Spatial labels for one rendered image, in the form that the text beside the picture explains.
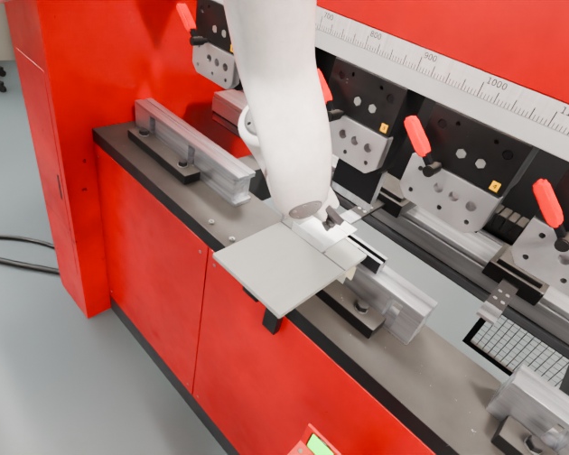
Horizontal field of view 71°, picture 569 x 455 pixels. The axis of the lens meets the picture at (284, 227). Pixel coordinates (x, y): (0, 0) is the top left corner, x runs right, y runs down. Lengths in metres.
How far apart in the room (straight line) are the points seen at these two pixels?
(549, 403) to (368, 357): 0.31
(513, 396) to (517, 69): 0.54
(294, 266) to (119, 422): 1.09
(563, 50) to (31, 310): 1.95
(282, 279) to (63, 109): 0.89
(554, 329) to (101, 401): 1.45
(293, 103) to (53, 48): 0.94
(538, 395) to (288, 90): 0.66
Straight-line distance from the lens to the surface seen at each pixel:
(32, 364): 1.88
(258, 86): 0.45
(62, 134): 1.40
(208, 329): 1.23
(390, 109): 0.71
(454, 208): 0.70
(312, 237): 0.82
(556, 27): 0.63
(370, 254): 0.86
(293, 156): 0.46
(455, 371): 0.92
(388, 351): 0.87
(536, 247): 0.68
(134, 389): 1.75
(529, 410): 0.87
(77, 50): 1.33
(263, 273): 0.74
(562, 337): 1.08
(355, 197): 0.84
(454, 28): 0.67
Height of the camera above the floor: 1.52
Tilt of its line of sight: 37 degrees down
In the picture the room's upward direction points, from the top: 14 degrees clockwise
